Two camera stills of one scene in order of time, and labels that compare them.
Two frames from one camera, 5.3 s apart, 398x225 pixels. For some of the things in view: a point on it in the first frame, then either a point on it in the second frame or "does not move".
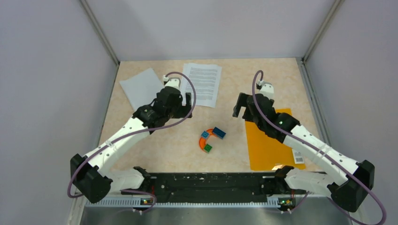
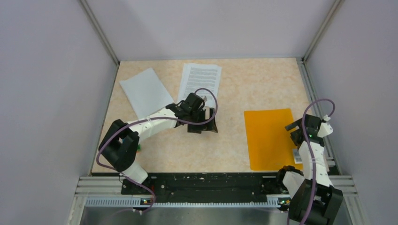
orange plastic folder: (265, 152) does not move
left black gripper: (184, 110) -> (210, 126)
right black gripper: (242, 102) -> (298, 123)
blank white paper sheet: (141, 88) does not move
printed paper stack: (206, 78) does not move
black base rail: (216, 187) does not move
